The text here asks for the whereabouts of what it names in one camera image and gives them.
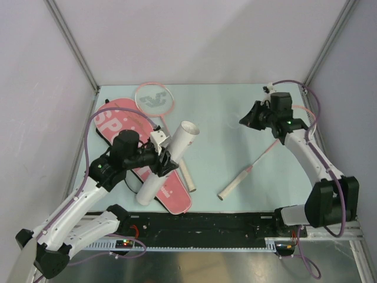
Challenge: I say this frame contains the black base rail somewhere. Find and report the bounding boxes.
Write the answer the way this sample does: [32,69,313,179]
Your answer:
[115,212,298,247]

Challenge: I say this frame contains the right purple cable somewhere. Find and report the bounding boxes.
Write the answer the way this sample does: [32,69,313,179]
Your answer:
[272,78,347,279]

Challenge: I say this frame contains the left aluminium frame post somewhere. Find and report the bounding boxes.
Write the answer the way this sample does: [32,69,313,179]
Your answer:
[44,0,100,92]

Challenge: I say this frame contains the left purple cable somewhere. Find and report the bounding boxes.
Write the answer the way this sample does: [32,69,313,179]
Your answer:
[32,107,161,282]

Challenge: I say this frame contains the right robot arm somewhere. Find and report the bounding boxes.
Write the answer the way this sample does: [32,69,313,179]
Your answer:
[239,92,359,236]

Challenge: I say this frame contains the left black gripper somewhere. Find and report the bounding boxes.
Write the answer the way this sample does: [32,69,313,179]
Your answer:
[124,141,178,177]

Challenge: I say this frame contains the purple cable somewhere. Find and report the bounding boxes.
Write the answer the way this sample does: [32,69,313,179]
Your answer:
[272,78,347,279]
[32,107,161,282]

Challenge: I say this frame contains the aluminium frame post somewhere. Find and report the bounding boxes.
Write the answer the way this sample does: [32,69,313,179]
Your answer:
[303,0,359,89]
[44,0,100,92]

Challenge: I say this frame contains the pink racket cover bag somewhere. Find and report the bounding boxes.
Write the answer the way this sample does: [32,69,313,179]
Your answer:
[94,98,192,215]

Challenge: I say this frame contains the pink badminton racket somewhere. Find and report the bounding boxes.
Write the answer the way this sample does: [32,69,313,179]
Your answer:
[217,104,318,202]
[134,81,197,194]

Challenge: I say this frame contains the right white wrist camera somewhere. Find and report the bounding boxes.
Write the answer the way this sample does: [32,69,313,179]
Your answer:
[261,83,276,104]

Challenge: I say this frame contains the translucent shuttlecock tube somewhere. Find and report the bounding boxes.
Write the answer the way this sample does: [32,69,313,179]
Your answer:
[136,121,200,206]

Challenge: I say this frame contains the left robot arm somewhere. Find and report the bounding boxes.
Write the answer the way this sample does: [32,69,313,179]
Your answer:
[15,129,186,279]

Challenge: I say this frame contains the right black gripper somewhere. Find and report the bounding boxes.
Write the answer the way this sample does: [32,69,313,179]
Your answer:
[240,101,277,131]

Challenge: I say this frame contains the right aluminium frame post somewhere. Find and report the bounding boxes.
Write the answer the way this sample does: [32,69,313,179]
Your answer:
[303,0,359,89]

